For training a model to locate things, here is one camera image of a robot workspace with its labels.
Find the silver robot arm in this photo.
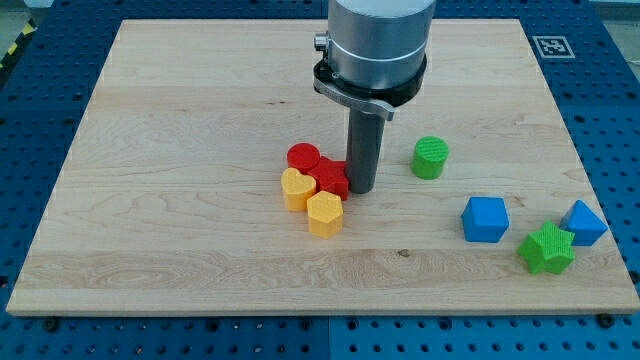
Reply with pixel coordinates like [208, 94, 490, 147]
[313, 0, 436, 121]

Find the blue cube block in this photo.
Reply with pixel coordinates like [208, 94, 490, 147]
[461, 197, 510, 243]

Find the red star block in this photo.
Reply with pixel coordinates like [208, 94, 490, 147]
[307, 156, 350, 201]

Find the yellow heart block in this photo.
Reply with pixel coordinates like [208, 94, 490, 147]
[281, 168, 317, 211]

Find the red cylinder block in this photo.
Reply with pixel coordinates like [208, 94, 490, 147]
[286, 142, 321, 174]

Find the yellow hexagon block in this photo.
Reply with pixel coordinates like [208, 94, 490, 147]
[307, 191, 344, 239]

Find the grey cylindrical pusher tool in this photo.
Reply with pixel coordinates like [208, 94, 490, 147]
[345, 109, 385, 194]

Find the green cylinder block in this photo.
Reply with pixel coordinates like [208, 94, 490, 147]
[410, 136, 449, 180]

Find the wooden board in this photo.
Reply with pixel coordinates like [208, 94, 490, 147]
[7, 19, 639, 317]

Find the green star block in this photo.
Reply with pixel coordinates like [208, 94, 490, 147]
[517, 221, 575, 275]

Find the white fiducial marker tag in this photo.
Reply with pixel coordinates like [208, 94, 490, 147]
[532, 35, 575, 59]

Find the blue triangular block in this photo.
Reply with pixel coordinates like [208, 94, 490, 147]
[560, 200, 608, 246]

